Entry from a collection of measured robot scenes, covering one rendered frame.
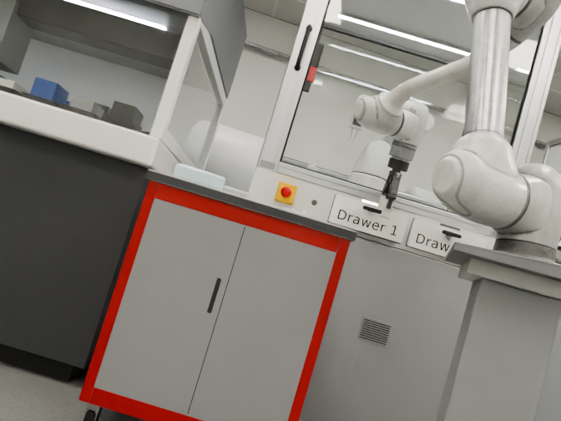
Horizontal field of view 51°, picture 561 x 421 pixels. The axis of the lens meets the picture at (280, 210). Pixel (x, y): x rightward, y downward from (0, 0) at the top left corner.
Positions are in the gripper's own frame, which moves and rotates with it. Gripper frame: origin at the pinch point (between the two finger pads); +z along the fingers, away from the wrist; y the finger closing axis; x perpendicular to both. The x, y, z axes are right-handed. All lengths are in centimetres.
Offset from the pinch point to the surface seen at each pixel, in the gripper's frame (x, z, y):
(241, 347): 35, 43, -57
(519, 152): -47, -37, 20
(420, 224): -16.6, 0.9, 10.3
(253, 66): 101, -70, 341
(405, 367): -26, 54, 1
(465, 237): -34.6, 0.8, 10.3
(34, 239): 116, 43, -15
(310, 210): 25.3, 7.9, 10.7
